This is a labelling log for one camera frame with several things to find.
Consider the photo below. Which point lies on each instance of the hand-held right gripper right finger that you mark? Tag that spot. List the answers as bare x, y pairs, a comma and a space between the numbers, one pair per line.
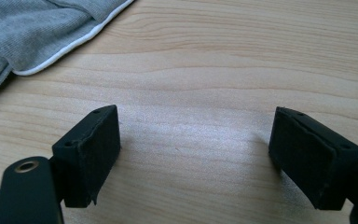
310, 161

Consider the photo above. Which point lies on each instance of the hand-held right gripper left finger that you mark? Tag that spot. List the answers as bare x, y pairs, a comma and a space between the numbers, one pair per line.
87, 155

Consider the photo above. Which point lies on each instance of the grey pants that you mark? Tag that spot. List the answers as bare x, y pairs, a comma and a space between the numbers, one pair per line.
31, 31

